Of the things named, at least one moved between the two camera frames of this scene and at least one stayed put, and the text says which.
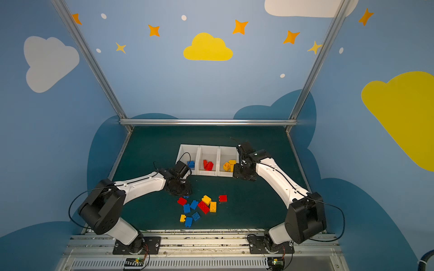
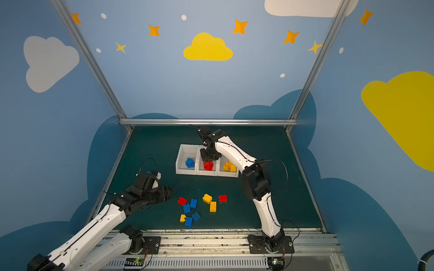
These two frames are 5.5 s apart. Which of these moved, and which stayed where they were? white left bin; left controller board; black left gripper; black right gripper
Moved: black right gripper; black left gripper
Stayed: left controller board; white left bin
